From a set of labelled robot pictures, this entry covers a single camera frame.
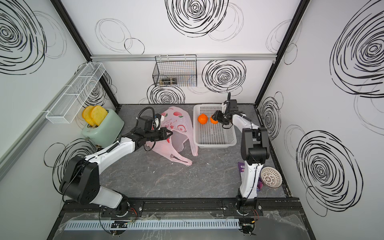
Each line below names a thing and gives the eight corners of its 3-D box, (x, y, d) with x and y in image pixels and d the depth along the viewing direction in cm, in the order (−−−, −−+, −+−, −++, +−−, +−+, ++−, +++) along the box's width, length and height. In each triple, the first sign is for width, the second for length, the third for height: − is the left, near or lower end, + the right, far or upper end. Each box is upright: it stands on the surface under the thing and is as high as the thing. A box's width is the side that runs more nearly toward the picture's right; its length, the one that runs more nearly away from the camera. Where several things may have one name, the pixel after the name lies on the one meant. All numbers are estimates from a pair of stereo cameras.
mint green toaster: (92, 148, 97) (78, 135, 85) (105, 123, 111) (94, 109, 99) (115, 148, 97) (104, 135, 85) (125, 123, 111) (117, 109, 99)
